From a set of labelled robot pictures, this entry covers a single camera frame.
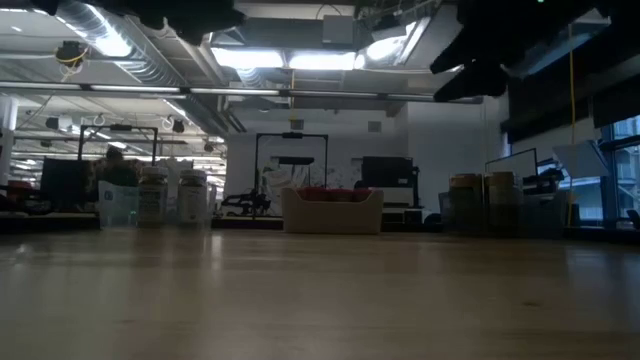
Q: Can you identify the light grey plastic bin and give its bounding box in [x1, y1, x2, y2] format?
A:
[281, 187, 385, 235]

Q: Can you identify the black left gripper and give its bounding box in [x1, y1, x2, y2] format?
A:
[113, 0, 247, 47]

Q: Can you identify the bright ceiling light panel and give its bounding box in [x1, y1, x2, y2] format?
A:
[209, 46, 359, 71]

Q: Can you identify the grey ceiling box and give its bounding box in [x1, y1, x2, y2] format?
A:
[322, 14, 356, 45]

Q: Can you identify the thin desk monitor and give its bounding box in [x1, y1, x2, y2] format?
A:
[483, 147, 539, 184]

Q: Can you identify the white pillar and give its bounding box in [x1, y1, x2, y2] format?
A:
[0, 95, 20, 186]

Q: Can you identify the clear plastic bin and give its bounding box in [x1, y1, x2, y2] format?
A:
[97, 179, 214, 229]

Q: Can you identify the black printer cabinet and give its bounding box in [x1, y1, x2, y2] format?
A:
[360, 155, 420, 209]

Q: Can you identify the smoky transparent plastic bin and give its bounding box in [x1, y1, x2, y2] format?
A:
[438, 192, 569, 236]

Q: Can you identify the silver ventilation duct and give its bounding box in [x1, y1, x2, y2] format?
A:
[54, 0, 236, 134]

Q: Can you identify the person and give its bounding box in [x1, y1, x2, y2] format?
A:
[97, 146, 140, 189]

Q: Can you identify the white angled board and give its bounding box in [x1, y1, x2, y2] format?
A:
[552, 141, 610, 180]

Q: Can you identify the black monitor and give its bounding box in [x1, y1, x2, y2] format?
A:
[39, 158, 86, 211]

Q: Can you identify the black workstation frame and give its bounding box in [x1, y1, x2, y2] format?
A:
[254, 132, 330, 219]

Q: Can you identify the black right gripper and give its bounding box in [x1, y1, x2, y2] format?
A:
[428, 0, 539, 104]

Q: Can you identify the black gantry frame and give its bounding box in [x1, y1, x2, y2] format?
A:
[77, 124, 160, 165]

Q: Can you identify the black ceiling device yellow cable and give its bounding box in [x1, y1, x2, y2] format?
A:
[53, 39, 90, 81]

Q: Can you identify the yellow hanging cable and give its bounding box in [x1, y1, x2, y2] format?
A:
[568, 24, 577, 226]

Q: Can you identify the white lid spice jar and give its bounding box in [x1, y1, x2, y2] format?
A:
[138, 166, 170, 226]
[178, 168, 209, 226]

